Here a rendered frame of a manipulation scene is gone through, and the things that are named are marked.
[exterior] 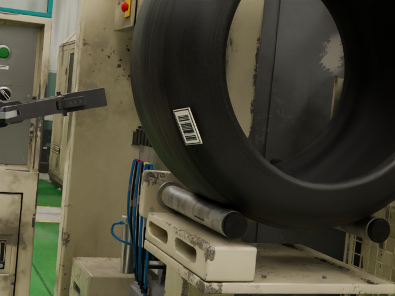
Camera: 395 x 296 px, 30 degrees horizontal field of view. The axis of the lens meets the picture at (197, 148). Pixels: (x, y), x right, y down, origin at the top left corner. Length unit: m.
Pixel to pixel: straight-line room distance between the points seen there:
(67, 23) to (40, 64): 8.75
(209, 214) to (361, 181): 0.26
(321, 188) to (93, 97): 0.40
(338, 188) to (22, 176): 0.85
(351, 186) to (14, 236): 0.89
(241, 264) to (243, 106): 0.48
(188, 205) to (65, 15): 9.28
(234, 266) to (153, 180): 0.36
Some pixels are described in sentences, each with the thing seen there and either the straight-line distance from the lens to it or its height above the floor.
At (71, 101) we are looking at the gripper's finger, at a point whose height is 1.08.
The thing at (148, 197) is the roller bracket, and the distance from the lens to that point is 1.52.
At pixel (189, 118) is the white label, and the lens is 1.14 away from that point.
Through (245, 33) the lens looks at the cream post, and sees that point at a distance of 1.61.
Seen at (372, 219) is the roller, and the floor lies 0.92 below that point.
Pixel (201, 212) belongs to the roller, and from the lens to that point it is 1.30.
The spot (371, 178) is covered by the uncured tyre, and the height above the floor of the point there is 0.99.
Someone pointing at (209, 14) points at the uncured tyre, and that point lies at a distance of 1.15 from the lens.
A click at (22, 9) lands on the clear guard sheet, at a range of 1.84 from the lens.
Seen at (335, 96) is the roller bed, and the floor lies 1.15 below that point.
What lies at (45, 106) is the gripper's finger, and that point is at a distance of 1.16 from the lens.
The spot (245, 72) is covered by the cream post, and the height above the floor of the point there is 1.17.
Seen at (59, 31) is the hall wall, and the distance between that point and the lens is 10.55.
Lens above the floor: 1.08
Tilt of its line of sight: 3 degrees down
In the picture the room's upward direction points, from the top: 5 degrees clockwise
